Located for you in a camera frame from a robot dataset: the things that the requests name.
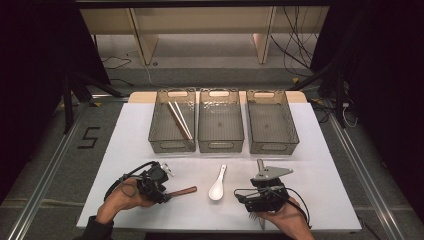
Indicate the clear grey plastic bin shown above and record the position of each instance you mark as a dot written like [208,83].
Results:
[166,130]
[220,123]
[271,125]

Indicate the white chopstick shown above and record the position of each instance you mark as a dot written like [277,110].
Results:
[173,110]

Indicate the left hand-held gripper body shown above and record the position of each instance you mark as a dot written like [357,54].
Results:
[151,181]

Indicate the aluminium floor rail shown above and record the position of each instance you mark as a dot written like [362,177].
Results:
[366,180]
[43,186]

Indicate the wooden table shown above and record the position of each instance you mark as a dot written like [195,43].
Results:
[300,96]

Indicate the white ceramic spoon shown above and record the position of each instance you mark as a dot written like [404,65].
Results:
[216,192]

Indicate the brown wooden spoon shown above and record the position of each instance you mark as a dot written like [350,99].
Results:
[183,191]

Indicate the person's left hand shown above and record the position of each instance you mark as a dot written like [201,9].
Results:
[126,196]

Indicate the white table sheet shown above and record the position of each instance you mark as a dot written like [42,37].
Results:
[200,166]

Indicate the brown chopsticks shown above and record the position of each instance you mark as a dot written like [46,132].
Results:
[184,120]

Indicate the black metal stand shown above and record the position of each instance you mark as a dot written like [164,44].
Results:
[68,110]
[339,100]

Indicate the beige wooden desk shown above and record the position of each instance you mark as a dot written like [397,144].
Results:
[200,20]

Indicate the person's right hand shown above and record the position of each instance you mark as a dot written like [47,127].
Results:
[288,218]

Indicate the person's dark left sleeve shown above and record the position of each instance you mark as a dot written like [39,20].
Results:
[96,230]

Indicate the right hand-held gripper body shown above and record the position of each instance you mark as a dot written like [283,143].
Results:
[268,196]

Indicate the black curtain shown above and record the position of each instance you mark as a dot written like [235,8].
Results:
[33,83]
[383,83]

